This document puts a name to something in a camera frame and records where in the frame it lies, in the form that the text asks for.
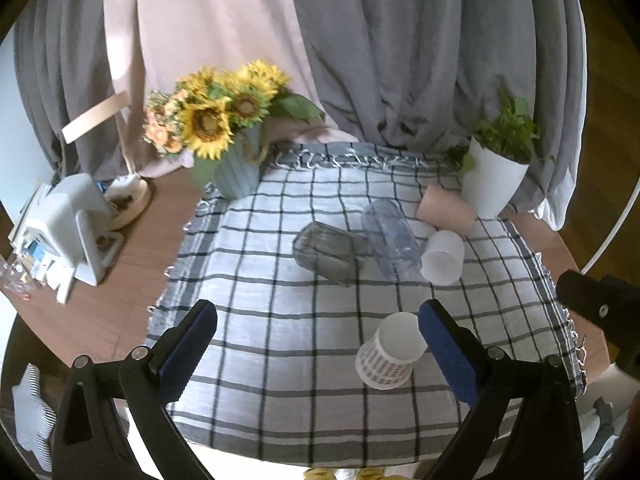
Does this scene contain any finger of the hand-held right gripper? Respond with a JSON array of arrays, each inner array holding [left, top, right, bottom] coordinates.
[[556, 269, 640, 367]]

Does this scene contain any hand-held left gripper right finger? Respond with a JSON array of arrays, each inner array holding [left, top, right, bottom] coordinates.
[[418, 298, 586, 480]]

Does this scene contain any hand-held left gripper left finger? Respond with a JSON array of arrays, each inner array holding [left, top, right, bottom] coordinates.
[[52, 299, 219, 480]]

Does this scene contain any white perforated cup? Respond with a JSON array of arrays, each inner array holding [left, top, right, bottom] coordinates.
[[355, 311, 429, 390]]

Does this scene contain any white frosted cup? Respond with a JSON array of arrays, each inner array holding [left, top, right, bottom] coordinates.
[[420, 230, 466, 286]]

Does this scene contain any tall clear plastic cup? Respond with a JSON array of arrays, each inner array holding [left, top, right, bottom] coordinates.
[[361, 198, 425, 282]]

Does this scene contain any pink cup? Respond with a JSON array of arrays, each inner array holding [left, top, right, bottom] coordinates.
[[415, 183, 478, 236]]

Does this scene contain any grey glass cup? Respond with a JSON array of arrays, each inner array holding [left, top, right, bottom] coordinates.
[[292, 221, 371, 287]]

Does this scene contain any white curved tube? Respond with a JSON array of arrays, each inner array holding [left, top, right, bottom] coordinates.
[[580, 172, 640, 275]]

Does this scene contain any checked grey white cloth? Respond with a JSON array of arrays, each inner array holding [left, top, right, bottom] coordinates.
[[145, 141, 588, 466]]

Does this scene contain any grey-blue ribbed vase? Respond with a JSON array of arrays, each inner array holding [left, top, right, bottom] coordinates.
[[192, 125, 271, 200]]

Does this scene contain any white plant pot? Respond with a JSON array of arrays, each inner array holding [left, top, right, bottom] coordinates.
[[460, 136, 531, 220]]

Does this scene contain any striped star cushion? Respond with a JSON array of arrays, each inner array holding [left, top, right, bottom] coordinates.
[[12, 362, 58, 466]]

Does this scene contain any white desktop device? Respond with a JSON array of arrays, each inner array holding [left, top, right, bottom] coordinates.
[[7, 174, 126, 306]]

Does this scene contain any clear plastic container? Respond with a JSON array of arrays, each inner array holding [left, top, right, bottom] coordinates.
[[0, 252, 43, 303]]

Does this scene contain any green potted plant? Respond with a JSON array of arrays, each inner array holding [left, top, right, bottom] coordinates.
[[457, 87, 543, 176]]

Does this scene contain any sunflower bouquet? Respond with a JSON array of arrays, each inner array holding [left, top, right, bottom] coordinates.
[[144, 59, 327, 162]]

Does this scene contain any grey curtain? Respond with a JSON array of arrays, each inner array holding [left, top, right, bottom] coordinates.
[[285, 0, 588, 231], [12, 0, 132, 182]]

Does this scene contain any pink curtain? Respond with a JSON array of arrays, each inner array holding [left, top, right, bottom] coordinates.
[[102, 0, 362, 181]]

